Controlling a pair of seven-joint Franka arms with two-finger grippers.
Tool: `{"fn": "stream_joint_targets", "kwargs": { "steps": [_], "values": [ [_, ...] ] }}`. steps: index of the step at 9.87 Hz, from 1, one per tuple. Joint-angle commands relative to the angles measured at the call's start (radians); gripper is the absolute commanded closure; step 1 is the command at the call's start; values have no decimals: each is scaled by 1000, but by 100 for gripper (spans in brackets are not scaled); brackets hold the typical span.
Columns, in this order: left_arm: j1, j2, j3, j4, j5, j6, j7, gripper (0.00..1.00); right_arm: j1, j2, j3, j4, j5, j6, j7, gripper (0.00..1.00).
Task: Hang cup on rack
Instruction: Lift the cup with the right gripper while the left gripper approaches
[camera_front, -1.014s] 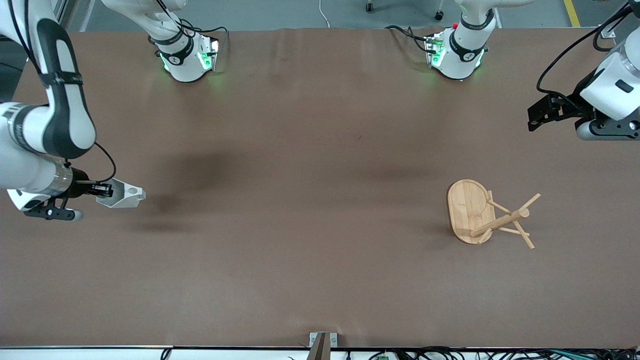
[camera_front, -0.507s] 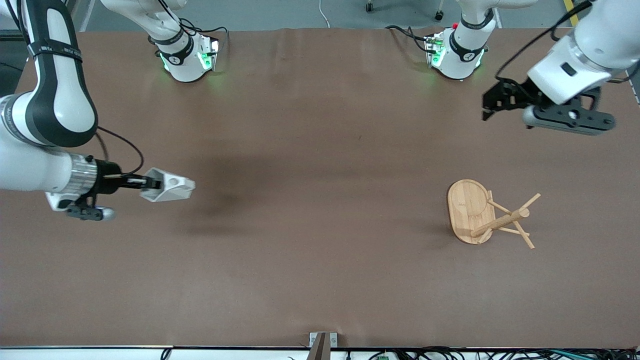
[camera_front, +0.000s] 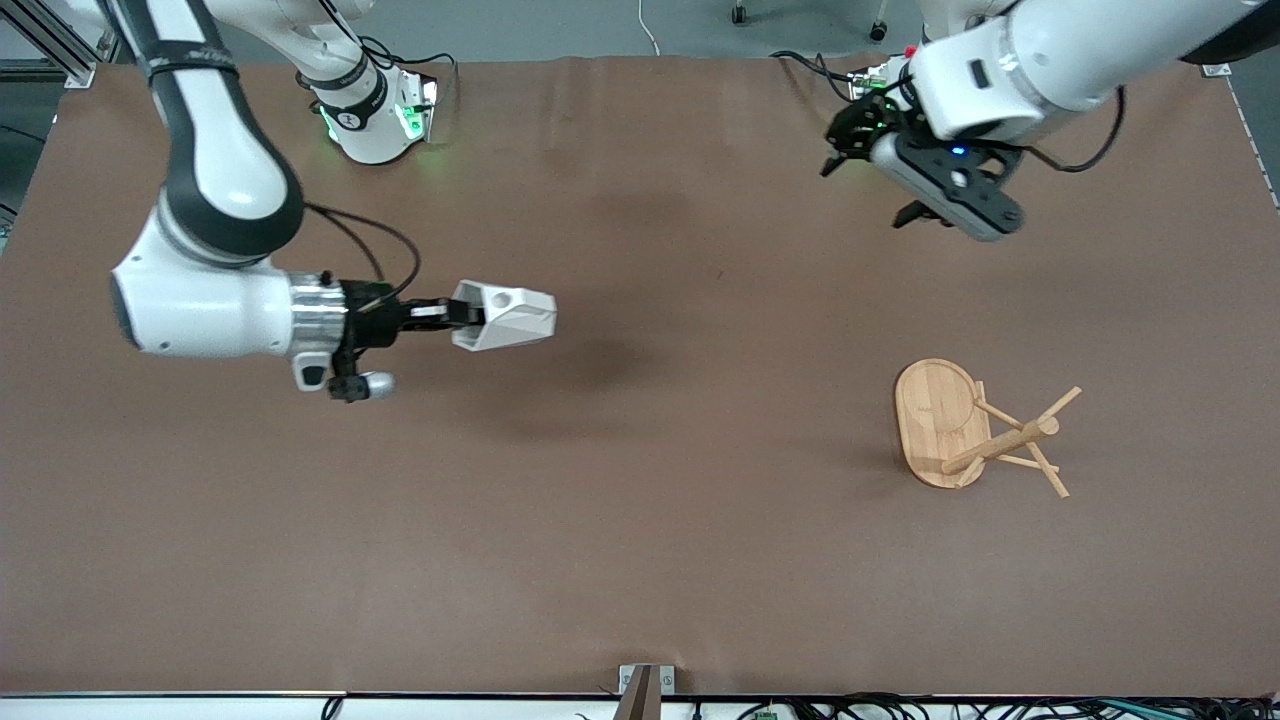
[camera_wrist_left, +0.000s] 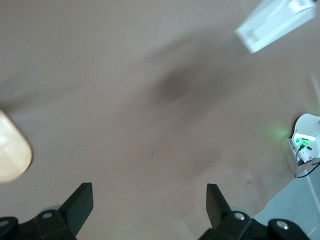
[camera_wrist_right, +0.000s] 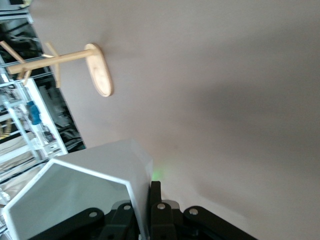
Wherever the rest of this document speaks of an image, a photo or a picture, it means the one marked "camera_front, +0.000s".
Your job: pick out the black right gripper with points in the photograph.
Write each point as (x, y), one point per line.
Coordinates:
(372, 313)

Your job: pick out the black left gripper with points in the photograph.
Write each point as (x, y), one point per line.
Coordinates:
(851, 127)

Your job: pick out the white faceted cup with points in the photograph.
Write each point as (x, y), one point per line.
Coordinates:
(515, 320)

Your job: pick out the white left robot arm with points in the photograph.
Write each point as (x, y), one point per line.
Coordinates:
(1050, 60)

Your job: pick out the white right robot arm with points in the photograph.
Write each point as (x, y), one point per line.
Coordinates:
(200, 300)

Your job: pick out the wooden cup rack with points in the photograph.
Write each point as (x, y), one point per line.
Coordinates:
(935, 410)

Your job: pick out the table cover sheet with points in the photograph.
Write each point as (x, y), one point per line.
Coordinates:
(640, 500)

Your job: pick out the metal mounting bracket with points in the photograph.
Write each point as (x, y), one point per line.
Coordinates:
(668, 680)

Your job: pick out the dark camera mast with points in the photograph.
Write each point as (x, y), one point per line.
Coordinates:
(638, 700)

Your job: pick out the aluminium frame profile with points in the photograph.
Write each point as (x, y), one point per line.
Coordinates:
(50, 45)

